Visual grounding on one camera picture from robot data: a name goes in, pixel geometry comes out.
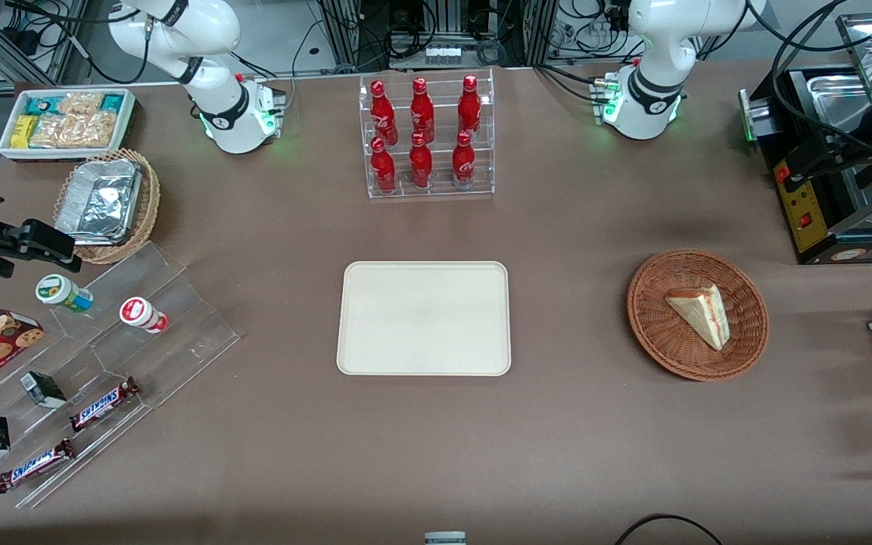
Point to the yellow snack packet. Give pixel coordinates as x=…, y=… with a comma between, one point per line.
x=23, y=132

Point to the stainless steel pan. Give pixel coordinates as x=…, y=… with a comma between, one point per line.
x=837, y=94

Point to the clear acrylic bottle rack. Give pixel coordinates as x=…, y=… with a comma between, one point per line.
x=440, y=189

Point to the red cola bottle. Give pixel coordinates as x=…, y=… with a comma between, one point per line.
x=421, y=166
x=464, y=163
x=382, y=113
x=469, y=107
x=421, y=112
x=383, y=170

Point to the red label yogurt cup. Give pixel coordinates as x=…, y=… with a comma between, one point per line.
x=141, y=313

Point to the aluminium foil container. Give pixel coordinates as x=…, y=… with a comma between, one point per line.
x=99, y=200

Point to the light wicker basket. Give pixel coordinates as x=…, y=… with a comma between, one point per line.
x=147, y=204

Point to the white power strip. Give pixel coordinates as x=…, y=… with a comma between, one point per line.
x=442, y=54

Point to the teal snack packet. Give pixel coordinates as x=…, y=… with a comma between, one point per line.
x=44, y=104

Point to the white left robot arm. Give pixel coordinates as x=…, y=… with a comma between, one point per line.
x=655, y=34

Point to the black food warmer machine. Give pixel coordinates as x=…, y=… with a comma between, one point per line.
x=807, y=219

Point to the green label yogurt cup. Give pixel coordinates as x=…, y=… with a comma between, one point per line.
x=61, y=292

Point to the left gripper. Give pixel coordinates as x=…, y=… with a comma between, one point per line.
x=865, y=154

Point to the triangular sandwich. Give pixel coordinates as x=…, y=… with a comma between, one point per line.
x=701, y=314

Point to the aluminium profile frame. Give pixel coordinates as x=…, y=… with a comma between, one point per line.
x=345, y=38

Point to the clear bag of crackers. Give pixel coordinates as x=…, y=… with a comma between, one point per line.
x=76, y=130

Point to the cream rectangular tray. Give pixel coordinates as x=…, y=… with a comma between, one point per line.
x=422, y=318

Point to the small grey white device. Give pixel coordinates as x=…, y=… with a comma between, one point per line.
x=445, y=538

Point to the white rectangular snack bin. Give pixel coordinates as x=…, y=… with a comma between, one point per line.
x=8, y=150

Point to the clear acrylic step stand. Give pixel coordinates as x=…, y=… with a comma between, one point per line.
x=179, y=341

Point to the brown round wicker basket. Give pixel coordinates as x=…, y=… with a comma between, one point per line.
x=663, y=341

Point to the Snickers chocolate bar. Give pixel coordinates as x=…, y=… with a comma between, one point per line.
x=103, y=403
x=33, y=466

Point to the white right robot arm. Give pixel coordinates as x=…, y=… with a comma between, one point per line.
x=213, y=30

